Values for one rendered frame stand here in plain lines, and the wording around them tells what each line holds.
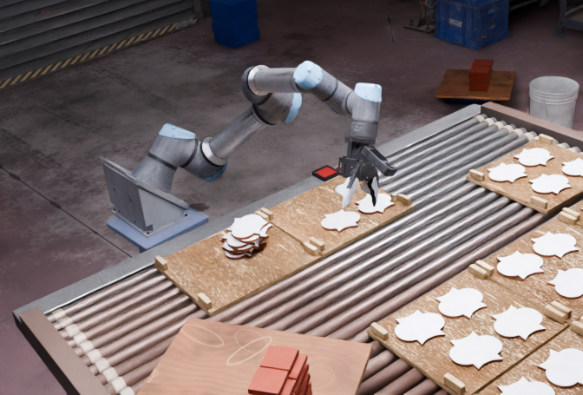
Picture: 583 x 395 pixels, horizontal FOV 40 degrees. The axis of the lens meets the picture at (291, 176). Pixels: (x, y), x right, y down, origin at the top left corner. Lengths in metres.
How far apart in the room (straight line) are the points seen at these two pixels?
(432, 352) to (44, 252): 2.92
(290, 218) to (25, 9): 4.77
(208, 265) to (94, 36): 5.13
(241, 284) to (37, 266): 2.26
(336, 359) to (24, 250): 2.99
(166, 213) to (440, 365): 1.20
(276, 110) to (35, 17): 4.75
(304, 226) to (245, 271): 0.30
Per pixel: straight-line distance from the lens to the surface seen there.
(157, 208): 2.84
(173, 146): 2.82
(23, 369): 3.86
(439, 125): 3.36
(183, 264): 2.56
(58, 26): 7.29
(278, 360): 1.75
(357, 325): 2.26
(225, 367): 1.99
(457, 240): 2.61
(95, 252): 4.52
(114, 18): 7.55
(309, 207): 2.77
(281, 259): 2.52
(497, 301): 2.33
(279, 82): 2.39
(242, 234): 2.51
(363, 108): 2.24
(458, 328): 2.23
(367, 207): 2.73
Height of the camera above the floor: 2.35
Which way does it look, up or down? 28 degrees down
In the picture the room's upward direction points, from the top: 6 degrees counter-clockwise
